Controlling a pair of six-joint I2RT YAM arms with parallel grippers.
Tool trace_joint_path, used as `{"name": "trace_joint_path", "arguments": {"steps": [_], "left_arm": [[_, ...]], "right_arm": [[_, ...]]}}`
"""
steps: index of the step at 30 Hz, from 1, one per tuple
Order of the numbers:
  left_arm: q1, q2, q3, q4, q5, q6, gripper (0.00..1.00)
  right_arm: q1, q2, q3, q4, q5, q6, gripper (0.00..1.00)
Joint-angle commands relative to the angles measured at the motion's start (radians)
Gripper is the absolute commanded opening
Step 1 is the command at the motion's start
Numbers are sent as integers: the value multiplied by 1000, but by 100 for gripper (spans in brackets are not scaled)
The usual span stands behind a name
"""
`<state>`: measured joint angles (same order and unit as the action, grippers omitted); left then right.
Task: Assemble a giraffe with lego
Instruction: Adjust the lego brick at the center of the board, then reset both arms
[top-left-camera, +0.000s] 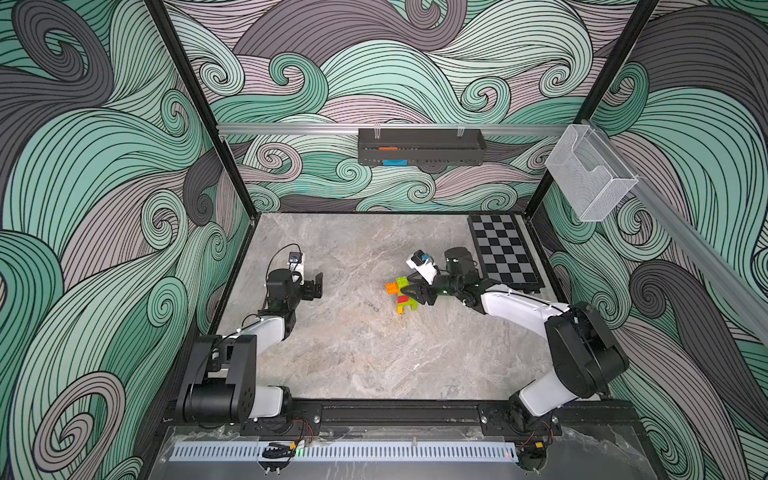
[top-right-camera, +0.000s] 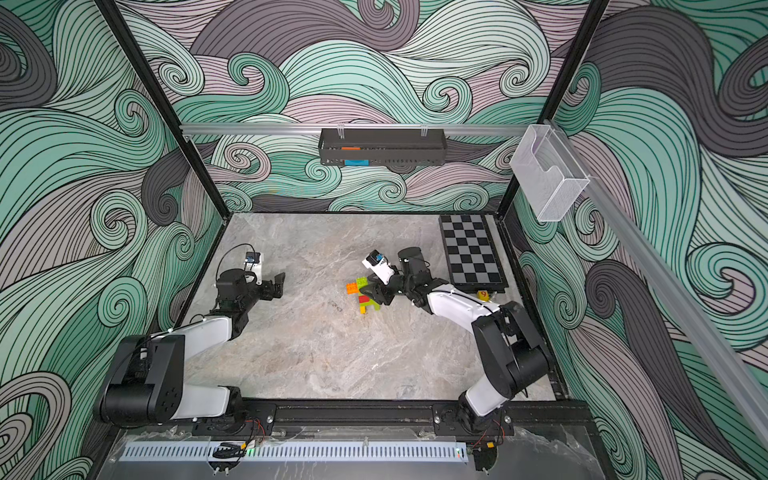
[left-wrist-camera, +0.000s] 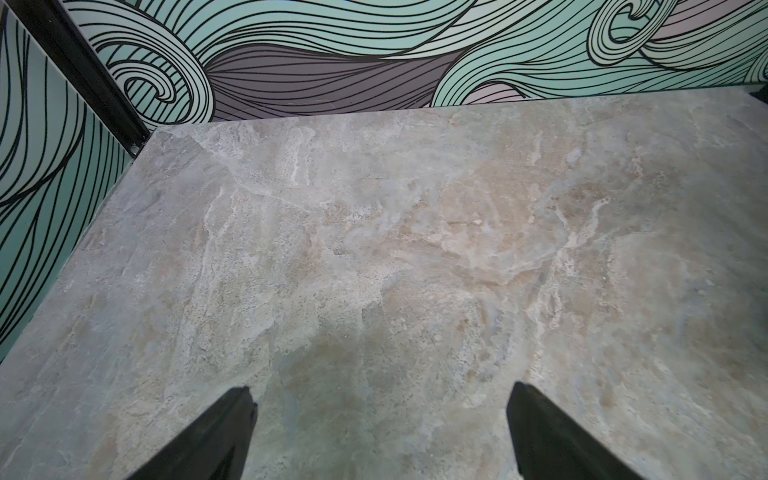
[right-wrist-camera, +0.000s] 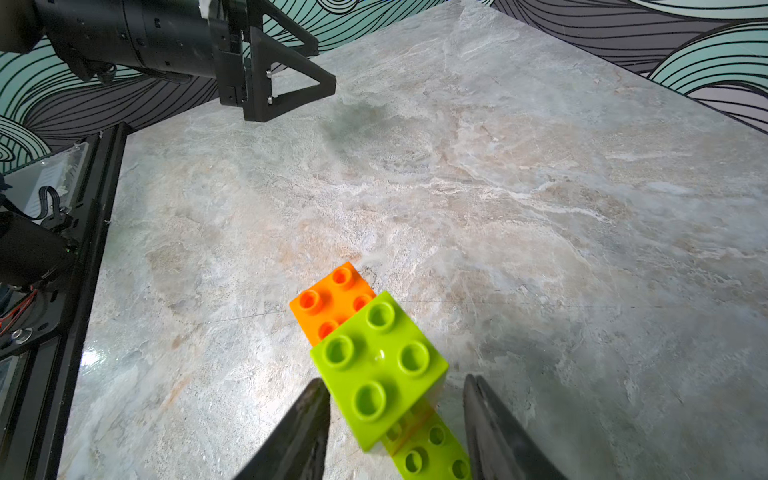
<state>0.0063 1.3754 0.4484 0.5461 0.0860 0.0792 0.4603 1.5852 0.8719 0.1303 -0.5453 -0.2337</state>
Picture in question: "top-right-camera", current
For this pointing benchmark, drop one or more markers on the aluminium rail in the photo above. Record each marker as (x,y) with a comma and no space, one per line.
(747,394)
(285,129)

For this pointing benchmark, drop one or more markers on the black checkerboard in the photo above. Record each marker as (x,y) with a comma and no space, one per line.
(473,261)

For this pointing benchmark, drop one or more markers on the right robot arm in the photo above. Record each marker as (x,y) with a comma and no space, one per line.
(512,351)

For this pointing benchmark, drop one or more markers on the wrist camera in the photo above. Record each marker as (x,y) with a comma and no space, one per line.
(253,266)
(379,265)

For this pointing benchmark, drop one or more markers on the aluminium rail right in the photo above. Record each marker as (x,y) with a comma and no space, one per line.
(747,394)

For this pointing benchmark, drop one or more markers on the black wall tray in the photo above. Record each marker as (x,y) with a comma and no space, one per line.
(398,150)

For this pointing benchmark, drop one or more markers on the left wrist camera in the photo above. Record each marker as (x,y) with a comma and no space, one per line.
(253,266)

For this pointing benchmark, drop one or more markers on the clear plastic bin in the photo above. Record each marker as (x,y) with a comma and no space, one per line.
(548,170)

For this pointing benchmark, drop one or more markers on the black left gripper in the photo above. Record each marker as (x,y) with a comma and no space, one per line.
(277,288)

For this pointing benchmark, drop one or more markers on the green square lego brick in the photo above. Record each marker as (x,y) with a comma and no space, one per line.
(371,305)

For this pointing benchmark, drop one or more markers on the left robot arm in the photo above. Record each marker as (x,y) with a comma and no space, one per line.
(146,383)

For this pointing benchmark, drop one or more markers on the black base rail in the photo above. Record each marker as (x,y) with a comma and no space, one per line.
(443,418)

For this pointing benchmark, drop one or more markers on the black frame post right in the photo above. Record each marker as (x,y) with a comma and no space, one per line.
(572,52)

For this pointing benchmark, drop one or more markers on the small green studded lego brick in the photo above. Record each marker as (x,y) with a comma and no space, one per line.
(362,283)

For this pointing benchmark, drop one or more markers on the aluminium rail back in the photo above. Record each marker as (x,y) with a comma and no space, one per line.
(285,129)

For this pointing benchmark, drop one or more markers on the white slotted cable duct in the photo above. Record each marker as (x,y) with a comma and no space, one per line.
(300,451)

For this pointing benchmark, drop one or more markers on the black frame post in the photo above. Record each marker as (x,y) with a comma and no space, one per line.
(121,31)
(572,52)

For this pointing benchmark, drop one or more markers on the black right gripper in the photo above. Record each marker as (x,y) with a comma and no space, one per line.
(384,292)

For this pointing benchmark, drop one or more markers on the black frame post left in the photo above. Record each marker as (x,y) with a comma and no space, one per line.
(121,31)

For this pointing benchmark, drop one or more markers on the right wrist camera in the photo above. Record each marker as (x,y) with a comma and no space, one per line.
(379,265)

